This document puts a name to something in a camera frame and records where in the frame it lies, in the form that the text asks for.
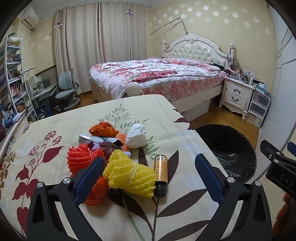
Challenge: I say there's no white box under bed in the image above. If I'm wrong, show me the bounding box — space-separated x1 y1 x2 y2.
185 98 211 122

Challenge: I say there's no white desk lamp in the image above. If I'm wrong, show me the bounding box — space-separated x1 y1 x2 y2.
23 66 36 78

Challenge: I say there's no blue stool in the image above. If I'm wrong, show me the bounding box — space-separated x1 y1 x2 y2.
38 104 52 118

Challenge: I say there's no floral tablecloth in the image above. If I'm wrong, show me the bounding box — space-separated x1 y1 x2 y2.
0 95 285 241

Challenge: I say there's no white bed with tufted headboard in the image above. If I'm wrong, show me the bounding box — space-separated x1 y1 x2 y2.
89 32 235 116

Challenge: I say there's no red-orange foam net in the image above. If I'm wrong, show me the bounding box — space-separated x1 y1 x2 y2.
84 176 110 206
67 143 105 176

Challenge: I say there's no yellow foam net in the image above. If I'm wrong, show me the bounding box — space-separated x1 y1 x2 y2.
102 149 156 198

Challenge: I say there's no round bin with black bag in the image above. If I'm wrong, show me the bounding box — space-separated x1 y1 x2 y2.
195 124 257 183

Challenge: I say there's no amber bottle with black cap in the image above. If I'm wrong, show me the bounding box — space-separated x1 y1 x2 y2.
154 155 168 197

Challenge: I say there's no white nightstand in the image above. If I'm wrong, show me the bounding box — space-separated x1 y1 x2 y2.
218 76 255 120

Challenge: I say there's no pink floral quilt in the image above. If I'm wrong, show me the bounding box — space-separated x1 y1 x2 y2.
90 57 226 102

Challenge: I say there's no person's right forearm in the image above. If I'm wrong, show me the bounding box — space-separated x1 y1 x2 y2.
276 192 296 233

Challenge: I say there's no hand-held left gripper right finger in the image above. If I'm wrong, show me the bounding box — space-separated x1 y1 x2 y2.
195 154 272 241

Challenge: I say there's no thin metal rod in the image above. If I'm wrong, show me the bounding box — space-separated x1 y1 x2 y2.
149 17 189 36

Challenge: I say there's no grey study desk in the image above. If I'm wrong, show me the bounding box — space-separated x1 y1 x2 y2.
25 75 58 116

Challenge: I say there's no plastic drawer unit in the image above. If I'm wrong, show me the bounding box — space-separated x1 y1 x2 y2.
245 89 271 128

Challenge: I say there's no white and blue tissue packet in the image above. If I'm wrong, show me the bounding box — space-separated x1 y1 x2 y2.
78 134 109 145

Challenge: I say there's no white air conditioner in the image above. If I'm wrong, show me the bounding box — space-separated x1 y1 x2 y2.
20 7 39 30

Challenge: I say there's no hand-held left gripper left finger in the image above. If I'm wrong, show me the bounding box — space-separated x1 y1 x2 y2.
26 156 105 241

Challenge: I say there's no white dresser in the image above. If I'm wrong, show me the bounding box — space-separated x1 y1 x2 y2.
0 113 30 158

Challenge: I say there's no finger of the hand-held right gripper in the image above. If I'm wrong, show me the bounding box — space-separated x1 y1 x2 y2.
259 140 286 164
287 142 296 160

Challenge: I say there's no purple paper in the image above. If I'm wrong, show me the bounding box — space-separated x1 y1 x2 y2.
92 137 125 154

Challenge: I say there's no white volleyball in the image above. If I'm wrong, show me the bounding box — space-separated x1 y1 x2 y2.
126 82 141 96

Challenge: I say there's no white bookshelf with books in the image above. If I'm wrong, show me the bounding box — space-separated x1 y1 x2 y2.
0 35 37 121

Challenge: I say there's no grey-blue desk chair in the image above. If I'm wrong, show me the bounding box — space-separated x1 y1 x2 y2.
55 71 80 110

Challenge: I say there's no orange plastic bag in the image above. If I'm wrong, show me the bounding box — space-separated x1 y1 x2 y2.
90 121 119 138

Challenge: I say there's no beige curtain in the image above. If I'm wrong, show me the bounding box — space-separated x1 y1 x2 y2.
54 1 147 95

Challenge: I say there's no white wardrobe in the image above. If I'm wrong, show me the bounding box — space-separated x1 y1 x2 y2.
259 11 296 149

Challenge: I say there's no clutter of bottles on nightstand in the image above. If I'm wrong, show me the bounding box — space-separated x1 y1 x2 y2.
225 53 270 94

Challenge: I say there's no white paper ball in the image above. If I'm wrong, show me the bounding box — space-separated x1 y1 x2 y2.
125 123 148 149

